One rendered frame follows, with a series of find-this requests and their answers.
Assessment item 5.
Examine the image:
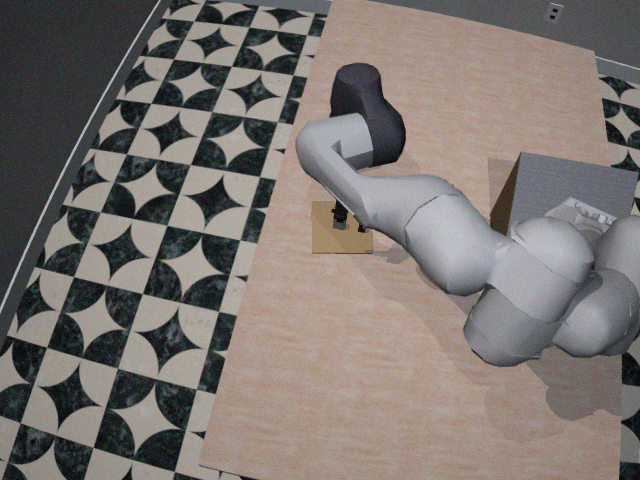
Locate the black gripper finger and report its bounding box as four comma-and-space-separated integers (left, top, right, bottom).
331, 200, 348, 230

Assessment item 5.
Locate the tan square mat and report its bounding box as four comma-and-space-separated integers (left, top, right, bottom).
312, 201, 373, 254

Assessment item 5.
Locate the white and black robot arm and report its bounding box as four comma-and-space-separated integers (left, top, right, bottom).
295, 63, 640, 367

